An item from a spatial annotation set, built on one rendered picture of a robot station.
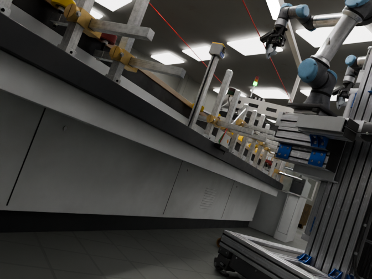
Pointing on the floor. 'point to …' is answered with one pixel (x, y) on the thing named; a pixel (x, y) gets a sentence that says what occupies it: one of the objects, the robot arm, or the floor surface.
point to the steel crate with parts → (304, 216)
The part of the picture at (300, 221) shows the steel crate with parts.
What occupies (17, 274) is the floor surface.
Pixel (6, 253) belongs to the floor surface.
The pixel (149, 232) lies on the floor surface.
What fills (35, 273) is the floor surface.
